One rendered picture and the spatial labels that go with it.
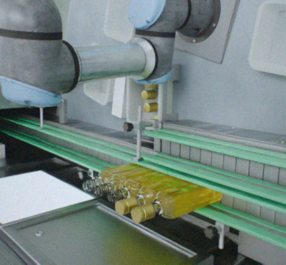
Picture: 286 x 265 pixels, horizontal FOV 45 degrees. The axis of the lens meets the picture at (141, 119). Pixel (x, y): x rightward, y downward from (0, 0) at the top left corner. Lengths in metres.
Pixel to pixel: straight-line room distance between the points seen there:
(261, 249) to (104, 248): 0.39
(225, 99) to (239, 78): 0.08
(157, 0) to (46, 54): 0.39
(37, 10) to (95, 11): 0.94
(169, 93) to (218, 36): 0.24
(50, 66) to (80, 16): 1.02
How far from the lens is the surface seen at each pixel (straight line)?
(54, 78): 0.69
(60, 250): 0.93
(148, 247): 0.93
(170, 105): 1.17
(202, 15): 1.07
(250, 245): 0.97
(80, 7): 1.69
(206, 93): 1.12
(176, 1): 1.00
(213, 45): 1.09
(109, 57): 0.82
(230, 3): 1.07
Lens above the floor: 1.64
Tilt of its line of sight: 42 degrees down
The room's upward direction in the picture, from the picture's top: 96 degrees counter-clockwise
